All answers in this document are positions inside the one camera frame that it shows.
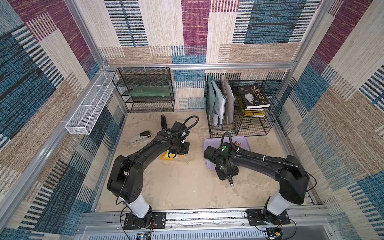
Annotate black wire file organizer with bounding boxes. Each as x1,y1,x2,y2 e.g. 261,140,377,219
206,80,282,138

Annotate grey stapler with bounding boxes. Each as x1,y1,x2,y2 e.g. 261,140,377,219
129,131,152,144

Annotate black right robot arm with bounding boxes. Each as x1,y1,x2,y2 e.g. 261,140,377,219
204,132,313,226

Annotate black portrait book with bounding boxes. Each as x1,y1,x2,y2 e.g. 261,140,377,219
238,85,271,110

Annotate black wire shelf rack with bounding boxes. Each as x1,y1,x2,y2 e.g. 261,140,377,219
113,67,175,113

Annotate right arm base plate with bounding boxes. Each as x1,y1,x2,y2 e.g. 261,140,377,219
245,209,291,226

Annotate white paper sheets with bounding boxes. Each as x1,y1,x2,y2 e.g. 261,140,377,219
211,80,226,128

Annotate white mesh wall basket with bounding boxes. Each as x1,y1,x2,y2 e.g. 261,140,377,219
65,72,114,135

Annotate clear duck resealable bag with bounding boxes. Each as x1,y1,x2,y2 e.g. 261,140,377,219
158,150,194,165

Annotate brown envelope folder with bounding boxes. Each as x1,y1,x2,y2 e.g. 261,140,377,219
221,75,235,124

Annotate yellow book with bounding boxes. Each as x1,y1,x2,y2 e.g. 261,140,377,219
237,97,266,118

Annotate green folder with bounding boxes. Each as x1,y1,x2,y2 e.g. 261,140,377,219
207,75,216,124

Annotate metal tongs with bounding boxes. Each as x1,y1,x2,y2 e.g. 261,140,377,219
228,178,234,188

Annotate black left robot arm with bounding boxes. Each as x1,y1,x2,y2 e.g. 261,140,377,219
107,116,199,229

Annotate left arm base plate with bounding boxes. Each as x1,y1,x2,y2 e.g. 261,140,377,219
123,212,167,230

